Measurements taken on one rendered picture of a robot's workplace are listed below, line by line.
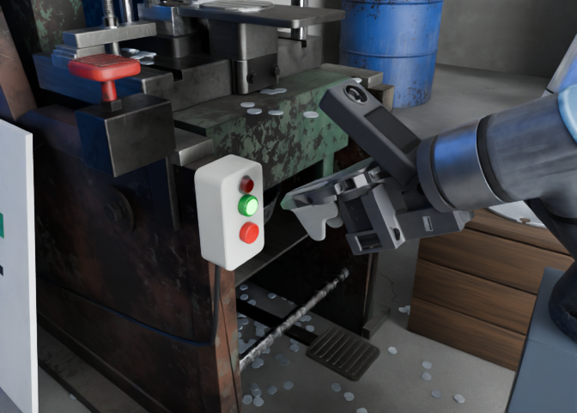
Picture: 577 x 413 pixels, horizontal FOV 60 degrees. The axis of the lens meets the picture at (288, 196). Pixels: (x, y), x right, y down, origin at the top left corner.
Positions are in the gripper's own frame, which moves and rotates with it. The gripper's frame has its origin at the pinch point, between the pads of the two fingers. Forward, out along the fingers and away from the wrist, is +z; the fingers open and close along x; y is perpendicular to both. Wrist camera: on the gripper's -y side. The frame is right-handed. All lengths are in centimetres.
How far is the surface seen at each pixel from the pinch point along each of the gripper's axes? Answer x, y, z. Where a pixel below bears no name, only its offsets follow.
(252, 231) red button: -0.1, 2.9, 8.5
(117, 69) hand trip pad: -9.8, -20.2, 6.2
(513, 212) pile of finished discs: 64, 29, 3
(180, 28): 18.1, -30.0, 25.4
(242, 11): 19.7, -26.6, 12.5
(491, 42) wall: 354, -6, 93
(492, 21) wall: 354, -20, 87
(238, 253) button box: -1.6, 5.0, 11.1
